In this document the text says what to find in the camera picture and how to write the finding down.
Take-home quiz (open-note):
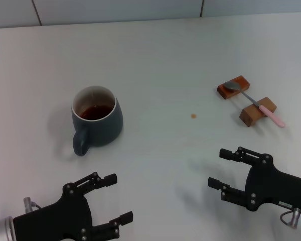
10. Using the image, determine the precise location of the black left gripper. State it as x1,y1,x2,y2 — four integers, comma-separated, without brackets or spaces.
13,172,134,241

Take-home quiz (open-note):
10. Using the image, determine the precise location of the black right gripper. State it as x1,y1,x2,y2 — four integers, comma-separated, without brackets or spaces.
207,147,301,216

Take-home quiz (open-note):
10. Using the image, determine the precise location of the grey cup with tea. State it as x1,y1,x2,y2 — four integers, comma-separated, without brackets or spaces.
71,85,124,157

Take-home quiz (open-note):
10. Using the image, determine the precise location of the pink handled metal spoon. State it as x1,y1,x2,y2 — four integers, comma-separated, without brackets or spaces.
223,81,286,129

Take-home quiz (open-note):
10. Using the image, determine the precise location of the light brown arched wooden block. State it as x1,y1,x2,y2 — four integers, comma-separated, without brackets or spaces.
239,96,277,128

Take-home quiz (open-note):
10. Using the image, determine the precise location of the reddish flat wooden block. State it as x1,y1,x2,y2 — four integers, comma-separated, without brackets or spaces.
217,75,251,100

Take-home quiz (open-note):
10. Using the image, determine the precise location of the right gripper cable plug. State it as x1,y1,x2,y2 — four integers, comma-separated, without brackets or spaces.
279,207,301,229

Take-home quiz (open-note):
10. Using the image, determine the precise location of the gripper cable plug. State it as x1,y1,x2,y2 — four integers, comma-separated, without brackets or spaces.
23,197,42,214
279,207,301,229

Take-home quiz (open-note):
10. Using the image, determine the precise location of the left gripper cable plug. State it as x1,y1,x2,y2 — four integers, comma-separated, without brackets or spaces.
23,197,42,214

